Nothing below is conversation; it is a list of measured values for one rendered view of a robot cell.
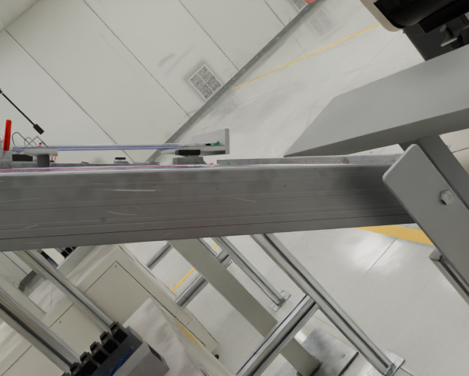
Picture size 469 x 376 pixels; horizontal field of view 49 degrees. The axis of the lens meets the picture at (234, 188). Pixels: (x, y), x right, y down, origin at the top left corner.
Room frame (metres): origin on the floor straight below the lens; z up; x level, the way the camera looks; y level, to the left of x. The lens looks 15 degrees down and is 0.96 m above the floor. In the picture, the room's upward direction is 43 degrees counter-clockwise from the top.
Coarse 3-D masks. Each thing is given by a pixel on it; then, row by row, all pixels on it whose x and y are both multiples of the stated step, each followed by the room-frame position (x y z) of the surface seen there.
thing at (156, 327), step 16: (144, 304) 1.08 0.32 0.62; (128, 320) 1.08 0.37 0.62; (144, 320) 1.00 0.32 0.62; (160, 320) 0.94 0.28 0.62; (144, 336) 0.93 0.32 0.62; (160, 336) 0.87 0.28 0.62; (176, 336) 0.82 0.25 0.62; (192, 336) 1.04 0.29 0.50; (160, 352) 0.82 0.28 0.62; (176, 352) 0.77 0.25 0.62; (192, 352) 0.80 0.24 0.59; (208, 352) 1.04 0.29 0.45; (176, 368) 0.73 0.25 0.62; (192, 368) 0.69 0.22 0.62; (208, 368) 0.77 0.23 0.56; (224, 368) 1.04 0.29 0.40
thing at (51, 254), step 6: (0, 132) 5.96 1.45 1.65; (18, 132) 5.73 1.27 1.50; (12, 138) 5.68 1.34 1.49; (24, 138) 5.73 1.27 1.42; (12, 144) 5.96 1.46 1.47; (30, 144) 5.73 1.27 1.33; (84, 162) 6.04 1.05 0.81; (42, 252) 5.27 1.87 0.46; (48, 252) 5.18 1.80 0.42; (54, 252) 5.19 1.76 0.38; (54, 258) 5.18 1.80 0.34; (60, 258) 5.19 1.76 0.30
